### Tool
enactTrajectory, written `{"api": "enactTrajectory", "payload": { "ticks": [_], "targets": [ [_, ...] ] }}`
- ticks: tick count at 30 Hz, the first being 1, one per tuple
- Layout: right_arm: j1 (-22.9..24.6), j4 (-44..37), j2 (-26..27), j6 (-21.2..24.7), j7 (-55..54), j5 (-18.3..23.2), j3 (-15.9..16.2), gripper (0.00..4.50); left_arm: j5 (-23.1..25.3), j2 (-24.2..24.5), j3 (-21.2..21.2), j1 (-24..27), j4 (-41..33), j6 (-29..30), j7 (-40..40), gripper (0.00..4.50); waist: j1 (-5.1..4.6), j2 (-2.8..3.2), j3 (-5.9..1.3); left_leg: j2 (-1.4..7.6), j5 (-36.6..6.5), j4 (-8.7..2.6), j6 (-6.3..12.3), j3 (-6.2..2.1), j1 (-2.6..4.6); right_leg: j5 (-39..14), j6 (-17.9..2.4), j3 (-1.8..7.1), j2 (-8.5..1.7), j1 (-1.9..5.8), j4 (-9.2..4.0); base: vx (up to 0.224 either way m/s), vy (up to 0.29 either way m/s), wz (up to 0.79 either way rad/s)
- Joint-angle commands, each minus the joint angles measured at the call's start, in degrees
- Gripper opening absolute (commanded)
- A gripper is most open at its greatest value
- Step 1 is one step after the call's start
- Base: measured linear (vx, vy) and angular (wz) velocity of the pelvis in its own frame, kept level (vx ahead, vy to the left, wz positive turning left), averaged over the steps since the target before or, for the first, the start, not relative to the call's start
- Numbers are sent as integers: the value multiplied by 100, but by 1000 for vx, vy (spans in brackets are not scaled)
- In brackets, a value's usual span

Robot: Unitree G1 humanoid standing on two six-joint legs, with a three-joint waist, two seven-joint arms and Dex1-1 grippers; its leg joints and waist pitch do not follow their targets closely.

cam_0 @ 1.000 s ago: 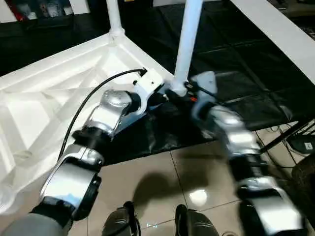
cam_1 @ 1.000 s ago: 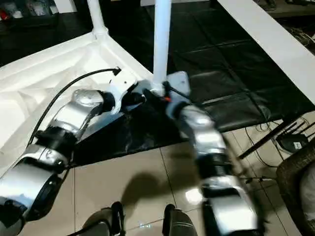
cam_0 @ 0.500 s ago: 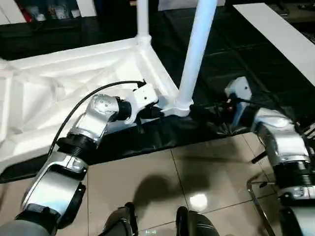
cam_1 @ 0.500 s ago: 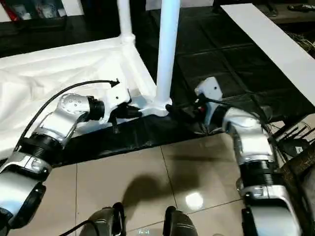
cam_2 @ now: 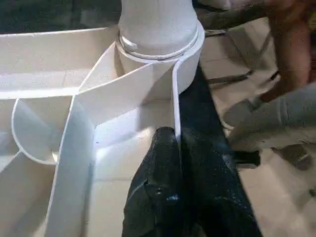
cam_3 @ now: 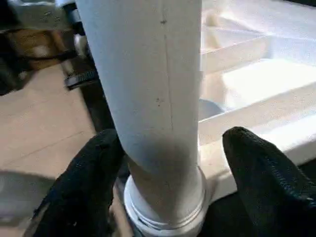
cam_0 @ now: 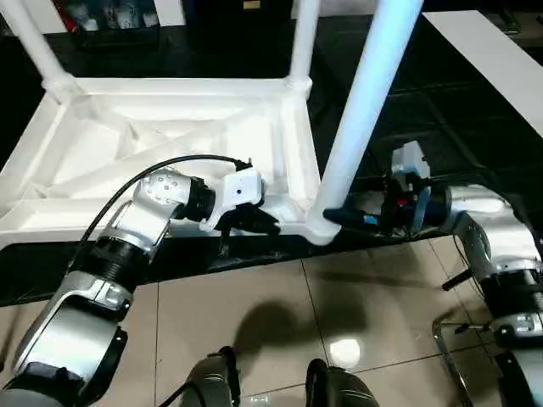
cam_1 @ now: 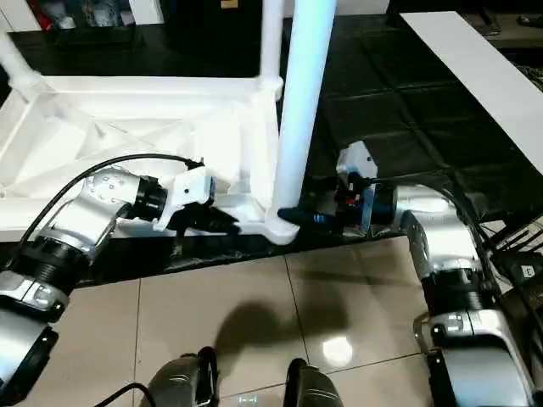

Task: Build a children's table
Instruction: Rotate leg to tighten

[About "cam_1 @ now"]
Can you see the white plastic table top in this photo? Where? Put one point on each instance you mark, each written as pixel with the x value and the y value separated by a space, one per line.
pixel 127 89

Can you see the white glass door cabinet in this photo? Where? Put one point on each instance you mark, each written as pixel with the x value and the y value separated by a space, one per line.
pixel 148 10

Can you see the black metal stand bar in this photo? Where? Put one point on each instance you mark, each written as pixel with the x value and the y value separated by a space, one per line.
pixel 517 235

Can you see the flat white board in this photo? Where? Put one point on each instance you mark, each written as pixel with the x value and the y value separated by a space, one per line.
pixel 466 63

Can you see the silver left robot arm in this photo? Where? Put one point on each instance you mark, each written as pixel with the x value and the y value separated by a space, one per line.
pixel 93 203

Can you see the grey left robot foot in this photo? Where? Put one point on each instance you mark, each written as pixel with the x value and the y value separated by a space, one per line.
pixel 178 381

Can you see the black device with white label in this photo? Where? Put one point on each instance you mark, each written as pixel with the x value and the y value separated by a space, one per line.
pixel 526 271

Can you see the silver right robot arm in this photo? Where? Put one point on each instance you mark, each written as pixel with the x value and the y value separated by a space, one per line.
pixel 441 237

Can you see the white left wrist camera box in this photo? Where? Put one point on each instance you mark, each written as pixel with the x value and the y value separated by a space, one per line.
pixel 191 186

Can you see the white plastic table leg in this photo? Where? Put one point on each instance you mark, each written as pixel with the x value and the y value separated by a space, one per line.
pixel 12 59
pixel 305 106
pixel 271 38

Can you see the black work mat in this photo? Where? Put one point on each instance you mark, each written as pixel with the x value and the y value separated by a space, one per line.
pixel 403 106

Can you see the black box with gold label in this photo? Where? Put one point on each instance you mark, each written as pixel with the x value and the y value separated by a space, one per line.
pixel 191 17

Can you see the thin grey tripod stand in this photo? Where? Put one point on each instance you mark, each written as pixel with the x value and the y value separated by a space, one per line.
pixel 420 330

